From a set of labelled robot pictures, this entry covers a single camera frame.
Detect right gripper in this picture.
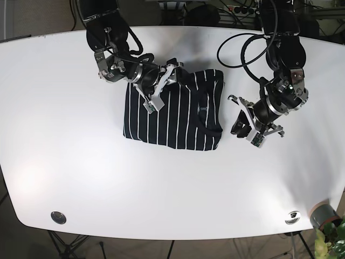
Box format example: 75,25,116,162
123,57,187,114

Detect metal table grommet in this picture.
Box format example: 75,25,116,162
51,211,67,224
285,210,301,225

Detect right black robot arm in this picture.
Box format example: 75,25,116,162
75,1,183,113

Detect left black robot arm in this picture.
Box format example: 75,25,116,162
228,1,308,148

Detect black white striped T-shirt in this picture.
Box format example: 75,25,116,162
123,69,224,151

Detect left metal table grommet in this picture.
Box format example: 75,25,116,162
51,211,67,224

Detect right metal table grommet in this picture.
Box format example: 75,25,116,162
285,210,301,225

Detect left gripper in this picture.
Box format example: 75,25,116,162
227,70,308,148

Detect green plant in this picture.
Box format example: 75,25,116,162
314,219,344,259

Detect grey plant pot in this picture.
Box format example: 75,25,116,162
308,200,342,230

